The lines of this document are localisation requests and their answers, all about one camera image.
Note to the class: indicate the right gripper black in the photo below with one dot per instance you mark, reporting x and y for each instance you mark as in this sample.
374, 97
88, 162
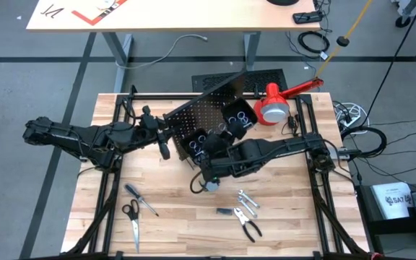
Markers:
219, 162

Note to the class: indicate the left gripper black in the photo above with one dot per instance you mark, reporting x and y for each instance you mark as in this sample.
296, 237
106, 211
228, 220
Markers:
148, 130

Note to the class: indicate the black perforated pegboard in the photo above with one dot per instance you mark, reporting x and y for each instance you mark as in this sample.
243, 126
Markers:
204, 112

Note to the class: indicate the silver combination wrench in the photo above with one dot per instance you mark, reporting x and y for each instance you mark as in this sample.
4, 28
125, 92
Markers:
249, 199
247, 208

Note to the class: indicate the silver folding utility knife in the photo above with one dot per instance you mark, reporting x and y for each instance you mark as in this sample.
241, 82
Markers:
224, 211

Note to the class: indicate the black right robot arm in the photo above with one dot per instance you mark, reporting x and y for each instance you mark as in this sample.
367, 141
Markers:
273, 150

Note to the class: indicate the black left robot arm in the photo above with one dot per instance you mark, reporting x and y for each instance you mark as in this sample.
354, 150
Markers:
67, 135

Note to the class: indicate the black pegboard bin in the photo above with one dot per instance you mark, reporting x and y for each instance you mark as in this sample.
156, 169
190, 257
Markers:
251, 115
186, 144

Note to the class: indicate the white light bulb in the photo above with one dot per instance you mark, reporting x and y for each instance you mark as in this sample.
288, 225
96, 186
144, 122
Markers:
274, 111

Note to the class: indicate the red desk lamp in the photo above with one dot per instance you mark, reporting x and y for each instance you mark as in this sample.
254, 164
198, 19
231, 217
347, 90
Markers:
273, 92

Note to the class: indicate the black power adapter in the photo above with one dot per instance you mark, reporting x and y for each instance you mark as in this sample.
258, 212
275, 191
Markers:
291, 121

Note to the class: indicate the black perforated panel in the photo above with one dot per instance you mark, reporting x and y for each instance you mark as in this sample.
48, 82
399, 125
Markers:
211, 81

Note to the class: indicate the white power strip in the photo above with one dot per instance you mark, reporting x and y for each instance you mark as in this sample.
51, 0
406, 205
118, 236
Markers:
350, 121

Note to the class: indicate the light wood desk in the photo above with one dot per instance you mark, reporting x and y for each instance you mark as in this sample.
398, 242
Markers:
193, 16

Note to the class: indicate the red white printed sheet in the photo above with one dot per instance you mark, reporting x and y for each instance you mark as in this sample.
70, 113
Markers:
96, 18

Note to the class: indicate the black round base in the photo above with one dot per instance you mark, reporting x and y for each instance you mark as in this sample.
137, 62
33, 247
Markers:
282, 2

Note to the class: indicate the white round object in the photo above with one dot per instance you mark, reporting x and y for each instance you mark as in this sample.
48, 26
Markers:
105, 4

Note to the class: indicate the white printed booklet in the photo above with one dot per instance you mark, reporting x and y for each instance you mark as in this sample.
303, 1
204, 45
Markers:
392, 200

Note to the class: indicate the thin black pole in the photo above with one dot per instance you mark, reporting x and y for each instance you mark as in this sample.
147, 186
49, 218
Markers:
395, 54

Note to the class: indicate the black equipment case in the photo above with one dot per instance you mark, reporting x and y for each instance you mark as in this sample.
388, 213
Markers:
392, 227

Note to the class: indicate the black aluminium rig frame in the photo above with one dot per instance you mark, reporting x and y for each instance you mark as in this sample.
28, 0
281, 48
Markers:
157, 258

